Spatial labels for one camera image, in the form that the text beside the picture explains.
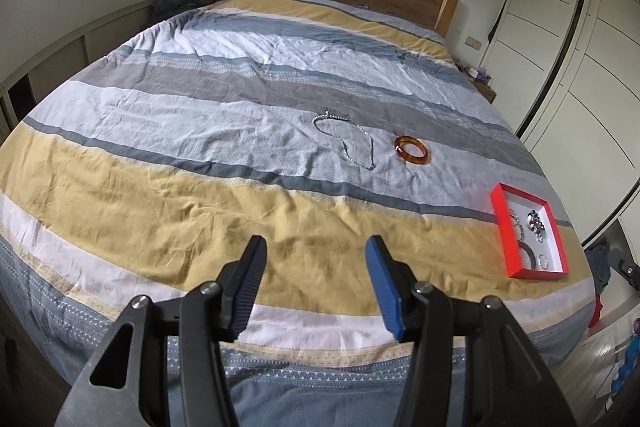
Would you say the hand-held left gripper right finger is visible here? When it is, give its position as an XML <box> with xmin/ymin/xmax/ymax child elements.
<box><xmin>365</xmin><ymin>235</ymin><xmax>573</xmax><ymax>427</ymax></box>

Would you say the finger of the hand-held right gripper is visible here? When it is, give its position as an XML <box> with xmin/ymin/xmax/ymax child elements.
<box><xmin>617</xmin><ymin>257</ymin><xmax>640</xmax><ymax>293</ymax></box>

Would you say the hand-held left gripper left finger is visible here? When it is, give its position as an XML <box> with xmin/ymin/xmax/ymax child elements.
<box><xmin>52</xmin><ymin>234</ymin><xmax>268</xmax><ymax>427</ymax></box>

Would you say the red jewelry box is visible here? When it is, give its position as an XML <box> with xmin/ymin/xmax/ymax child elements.
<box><xmin>489</xmin><ymin>182</ymin><xmax>571</xmax><ymax>280</ymax></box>

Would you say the dark blue clothing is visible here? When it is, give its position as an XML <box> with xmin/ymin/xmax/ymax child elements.
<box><xmin>584</xmin><ymin>241</ymin><xmax>615</xmax><ymax>304</ymax></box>

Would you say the blue object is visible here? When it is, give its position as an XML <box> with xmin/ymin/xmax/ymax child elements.
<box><xmin>611</xmin><ymin>316</ymin><xmax>640</xmax><ymax>404</ymax></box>

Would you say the large amber bangle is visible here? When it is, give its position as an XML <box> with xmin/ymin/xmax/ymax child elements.
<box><xmin>393</xmin><ymin>135</ymin><xmax>430</xmax><ymax>166</ymax></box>

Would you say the striped bed blanket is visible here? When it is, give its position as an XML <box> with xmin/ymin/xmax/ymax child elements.
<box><xmin>0</xmin><ymin>0</ymin><xmax>601</xmax><ymax>427</ymax></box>

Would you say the wooden nightstand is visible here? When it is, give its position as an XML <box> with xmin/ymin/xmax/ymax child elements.
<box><xmin>462</xmin><ymin>64</ymin><xmax>498</xmax><ymax>104</ymax></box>

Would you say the white wardrobe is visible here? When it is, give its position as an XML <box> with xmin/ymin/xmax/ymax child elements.
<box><xmin>477</xmin><ymin>0</ymin><xmax>640</xmax><ymax>253</ymax></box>

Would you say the grey folded cloth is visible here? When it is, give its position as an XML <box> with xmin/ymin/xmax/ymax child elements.
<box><xmin>151</xmin><ymin>0</ymin><xmax>215</xmax><ymax>20</ymax></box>

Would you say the silver chain necklace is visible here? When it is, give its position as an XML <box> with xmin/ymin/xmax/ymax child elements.
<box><xmin>313</xmin><ymin>111</ymin><xmax>376</xmax><ymax>171</ymax></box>

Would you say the low white wall cabinet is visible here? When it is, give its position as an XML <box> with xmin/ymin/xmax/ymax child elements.
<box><xmin>0</xmin><ymin>0</ymin><xmax>156</xmax><ymax>138</ymax></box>

